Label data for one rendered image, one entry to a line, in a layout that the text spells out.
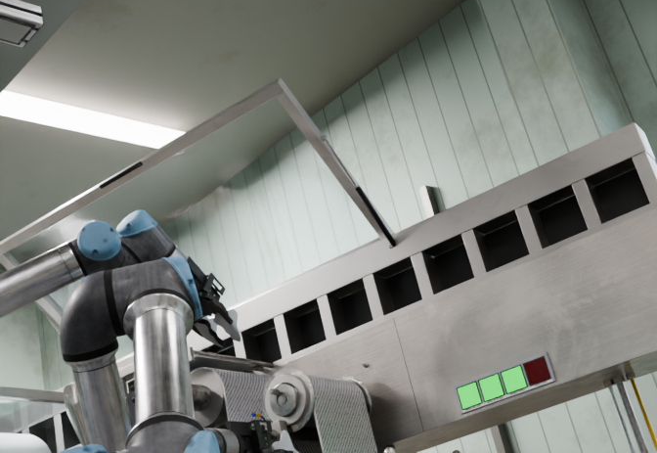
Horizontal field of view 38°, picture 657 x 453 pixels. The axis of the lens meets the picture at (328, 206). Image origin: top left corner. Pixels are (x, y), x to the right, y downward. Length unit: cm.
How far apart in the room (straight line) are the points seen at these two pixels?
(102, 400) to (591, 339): 112
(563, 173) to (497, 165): 196
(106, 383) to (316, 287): 105
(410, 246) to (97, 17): 213
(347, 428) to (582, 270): 66
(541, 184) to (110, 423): 120
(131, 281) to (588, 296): 110
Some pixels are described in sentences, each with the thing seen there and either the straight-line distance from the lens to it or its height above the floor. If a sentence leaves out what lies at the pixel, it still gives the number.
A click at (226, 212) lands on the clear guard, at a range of 262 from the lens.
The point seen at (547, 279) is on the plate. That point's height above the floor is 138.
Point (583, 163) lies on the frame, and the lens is 234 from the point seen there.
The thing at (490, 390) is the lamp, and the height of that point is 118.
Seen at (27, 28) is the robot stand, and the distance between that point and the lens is 205.
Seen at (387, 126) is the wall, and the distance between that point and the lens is 477.
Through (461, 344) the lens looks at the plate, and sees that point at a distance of 237.
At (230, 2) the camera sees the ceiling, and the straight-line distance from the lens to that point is 422.
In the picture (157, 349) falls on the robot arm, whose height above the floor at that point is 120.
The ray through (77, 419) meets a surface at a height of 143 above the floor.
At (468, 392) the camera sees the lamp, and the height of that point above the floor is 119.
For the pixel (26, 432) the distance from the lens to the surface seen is 297.
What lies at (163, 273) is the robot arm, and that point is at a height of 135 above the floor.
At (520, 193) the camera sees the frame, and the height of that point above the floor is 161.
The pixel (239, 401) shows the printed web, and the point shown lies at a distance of 237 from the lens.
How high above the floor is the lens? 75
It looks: 24 degrees up
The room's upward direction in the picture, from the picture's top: 14 degrees counter-clockwise
